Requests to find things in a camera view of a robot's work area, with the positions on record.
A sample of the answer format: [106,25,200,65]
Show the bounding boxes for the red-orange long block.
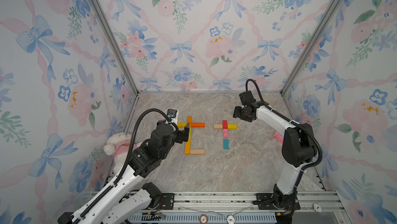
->
[191,123,205,128]

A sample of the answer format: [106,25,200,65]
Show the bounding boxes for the golden yellow long block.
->
[184,139,191,155]

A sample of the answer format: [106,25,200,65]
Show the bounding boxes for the small yellow short block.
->
[227,124,237,130]

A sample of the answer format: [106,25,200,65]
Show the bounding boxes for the beige long block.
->
[190,149,206,155]

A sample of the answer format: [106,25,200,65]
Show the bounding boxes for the red long block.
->
[222,120,228,129]

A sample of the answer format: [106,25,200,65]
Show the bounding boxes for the beige short block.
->
[214,124,223,129]

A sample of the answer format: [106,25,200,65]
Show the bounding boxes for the pink short block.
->
[223,129,228,139]

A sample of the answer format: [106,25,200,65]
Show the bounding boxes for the teal short block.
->
[223,139,229,149]

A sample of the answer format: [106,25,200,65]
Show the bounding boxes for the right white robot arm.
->
[233,79,323,217]

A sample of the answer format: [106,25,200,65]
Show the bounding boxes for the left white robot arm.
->
[57,108,190,224]

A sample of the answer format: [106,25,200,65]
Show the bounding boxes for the amber orange long block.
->
[187,116,192,128]

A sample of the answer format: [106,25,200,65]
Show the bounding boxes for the white plush toy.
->
[103,133,132,174]

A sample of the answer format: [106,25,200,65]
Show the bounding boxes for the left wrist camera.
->
[167,109,178,124]

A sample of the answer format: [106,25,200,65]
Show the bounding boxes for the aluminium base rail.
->
[77,190,348,224]

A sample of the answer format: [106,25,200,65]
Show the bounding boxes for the aluminium corner post right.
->
[280,0,343,97]

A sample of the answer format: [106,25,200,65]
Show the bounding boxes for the aluminium corner post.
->
[280,0,343,97]
[88,0,138,96]

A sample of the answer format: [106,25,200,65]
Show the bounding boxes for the aluminium corner post left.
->
[88,0,138,96]

